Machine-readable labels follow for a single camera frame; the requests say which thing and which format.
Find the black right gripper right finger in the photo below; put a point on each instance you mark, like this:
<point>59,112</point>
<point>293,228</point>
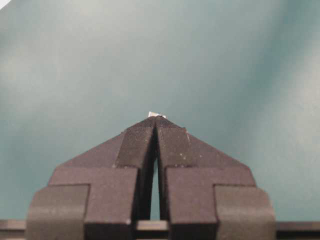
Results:
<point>208,194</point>

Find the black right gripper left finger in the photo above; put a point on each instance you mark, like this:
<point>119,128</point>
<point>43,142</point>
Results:
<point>98,194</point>

